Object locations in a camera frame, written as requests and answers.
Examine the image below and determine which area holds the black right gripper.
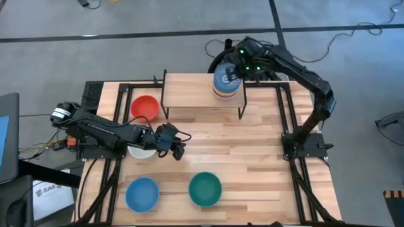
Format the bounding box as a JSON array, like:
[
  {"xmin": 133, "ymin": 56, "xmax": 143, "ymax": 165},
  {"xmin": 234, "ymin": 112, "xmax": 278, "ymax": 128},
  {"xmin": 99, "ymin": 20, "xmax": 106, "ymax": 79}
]
[{"xmin": 224, "ymin": 44, "xmax": 263, "ymax": 82}]

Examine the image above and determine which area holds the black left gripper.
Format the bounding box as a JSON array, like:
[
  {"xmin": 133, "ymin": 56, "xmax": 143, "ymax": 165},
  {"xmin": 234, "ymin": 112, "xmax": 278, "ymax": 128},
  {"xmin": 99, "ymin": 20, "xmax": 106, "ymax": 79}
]
[{"xmin": 146, "ymin": 122, "xmax": 191, "ymax": 161}]

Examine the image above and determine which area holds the blue striped pattern bowl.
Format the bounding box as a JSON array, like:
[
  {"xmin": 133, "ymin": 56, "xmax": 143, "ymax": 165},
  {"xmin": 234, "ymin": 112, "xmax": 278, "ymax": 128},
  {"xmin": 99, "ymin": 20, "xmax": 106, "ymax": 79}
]
[{"xmin": 213, "ymin": 62, "xmax": 242, "ymax": 91}]

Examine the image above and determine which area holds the white bowl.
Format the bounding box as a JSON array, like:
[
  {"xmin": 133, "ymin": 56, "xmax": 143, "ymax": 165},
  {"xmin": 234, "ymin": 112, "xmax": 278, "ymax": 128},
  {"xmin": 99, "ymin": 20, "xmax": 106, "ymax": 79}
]
[{"xmin": 128, "ymin": 145, "xmax": 158, "ymax": 160}]

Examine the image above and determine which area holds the green bowl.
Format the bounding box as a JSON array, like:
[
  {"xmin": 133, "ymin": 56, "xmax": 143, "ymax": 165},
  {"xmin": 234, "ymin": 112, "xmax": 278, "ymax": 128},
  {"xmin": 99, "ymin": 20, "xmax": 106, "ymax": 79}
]
[{"xmin": 188, "ymin": 172, "xmax": 223, "ymax": 208}]

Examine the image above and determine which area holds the red bowl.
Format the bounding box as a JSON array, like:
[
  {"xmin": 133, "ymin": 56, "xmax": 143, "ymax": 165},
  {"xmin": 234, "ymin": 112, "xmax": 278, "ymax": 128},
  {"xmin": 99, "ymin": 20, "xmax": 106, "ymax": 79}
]
[{"xmin": 130, "ymin": 95, "xmax": 160, "ymax": 122}]

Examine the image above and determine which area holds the plain blue bowl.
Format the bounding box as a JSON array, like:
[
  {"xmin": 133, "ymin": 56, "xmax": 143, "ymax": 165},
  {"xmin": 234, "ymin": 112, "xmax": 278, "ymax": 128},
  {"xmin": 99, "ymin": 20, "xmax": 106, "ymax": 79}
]
[{"xmin": 125, "ymin": 177, "xmax": 160, "ymax": 214}]

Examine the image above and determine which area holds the wooden shelf with black legs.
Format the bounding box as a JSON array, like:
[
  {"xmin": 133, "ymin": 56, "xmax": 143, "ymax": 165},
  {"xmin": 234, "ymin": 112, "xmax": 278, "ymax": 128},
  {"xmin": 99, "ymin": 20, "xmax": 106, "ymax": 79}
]
[{"xmin": 160, "ymin": 69, "xmax": 247, "ymax": 120}]

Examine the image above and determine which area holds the black perforated box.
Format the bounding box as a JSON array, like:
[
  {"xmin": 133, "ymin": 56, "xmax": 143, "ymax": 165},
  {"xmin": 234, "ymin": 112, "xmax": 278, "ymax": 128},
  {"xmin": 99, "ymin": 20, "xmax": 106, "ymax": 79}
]
[{"xmin": 82, "ymin": 81, "xmax": 105, "ymax": 110}]

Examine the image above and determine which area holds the black desk beam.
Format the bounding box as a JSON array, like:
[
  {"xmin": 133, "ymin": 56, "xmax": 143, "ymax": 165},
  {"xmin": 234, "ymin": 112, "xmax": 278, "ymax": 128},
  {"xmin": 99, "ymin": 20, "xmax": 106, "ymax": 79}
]
[{"xmin": 17, "ymin": 159, "xmax": 81, "ymax": 189}]

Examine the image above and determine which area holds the white cardboard box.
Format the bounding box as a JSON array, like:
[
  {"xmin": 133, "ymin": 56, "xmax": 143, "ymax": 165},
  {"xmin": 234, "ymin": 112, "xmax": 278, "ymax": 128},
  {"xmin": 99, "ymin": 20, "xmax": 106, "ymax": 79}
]
[{"xmin": 32, "ymin": 170, "xmax": 75, "ymax": 221}]

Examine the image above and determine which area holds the black power adapter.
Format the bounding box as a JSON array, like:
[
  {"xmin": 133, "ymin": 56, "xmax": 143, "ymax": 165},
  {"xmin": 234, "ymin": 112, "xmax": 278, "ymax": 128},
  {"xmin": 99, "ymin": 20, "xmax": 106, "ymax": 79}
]
[{"xmin": 77, "ymin": 0, "xmax": 102, "ymax": 9}]

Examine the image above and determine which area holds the dark computer monitor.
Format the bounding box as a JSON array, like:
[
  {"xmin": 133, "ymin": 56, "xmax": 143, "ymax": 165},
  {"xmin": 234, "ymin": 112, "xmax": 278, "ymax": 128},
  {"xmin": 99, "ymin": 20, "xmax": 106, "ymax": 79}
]
[{"xmin": 0, "ymin": 92, "xmax": 20, "ymax": 185}]

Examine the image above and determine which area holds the black computer mouse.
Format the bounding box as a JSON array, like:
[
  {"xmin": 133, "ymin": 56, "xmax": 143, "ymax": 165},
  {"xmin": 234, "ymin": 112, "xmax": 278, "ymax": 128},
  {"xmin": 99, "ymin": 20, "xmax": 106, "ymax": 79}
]
[{"xmin": 6, "ymin": 199, "xmax": 28, "ymax": 227}]

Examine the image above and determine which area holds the black orange striped object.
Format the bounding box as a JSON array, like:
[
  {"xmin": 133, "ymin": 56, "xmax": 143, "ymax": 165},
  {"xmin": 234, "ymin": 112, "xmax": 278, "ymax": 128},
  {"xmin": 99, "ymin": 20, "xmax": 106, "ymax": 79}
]
[{"xmin": 383, "ymin": 190, "xmax": 404, "ymax": 227}]

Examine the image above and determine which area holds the black aluminium table frame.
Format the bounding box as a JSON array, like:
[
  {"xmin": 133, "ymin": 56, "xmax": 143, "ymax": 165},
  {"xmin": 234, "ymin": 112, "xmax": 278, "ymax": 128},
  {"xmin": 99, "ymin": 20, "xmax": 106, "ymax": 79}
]
[{"xmin": 74, "ymin": 80, "xmax": 343, "ymax": 227}]

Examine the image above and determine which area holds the black floor cable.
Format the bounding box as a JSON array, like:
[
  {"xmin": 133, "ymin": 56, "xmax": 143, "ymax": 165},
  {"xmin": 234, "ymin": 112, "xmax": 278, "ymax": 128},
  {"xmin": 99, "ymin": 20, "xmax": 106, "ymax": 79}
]
[{"xmin": 205, "ymin": 0, "xmax": 404, "ymax": 64}]

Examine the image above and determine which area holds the yellow cable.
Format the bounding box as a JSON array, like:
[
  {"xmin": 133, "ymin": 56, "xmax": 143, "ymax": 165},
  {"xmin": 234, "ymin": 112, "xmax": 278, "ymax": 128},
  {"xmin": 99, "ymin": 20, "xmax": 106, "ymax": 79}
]
[{"xmin": 18, "ymin": 135, "xmax": 69, "ymax": 155}]

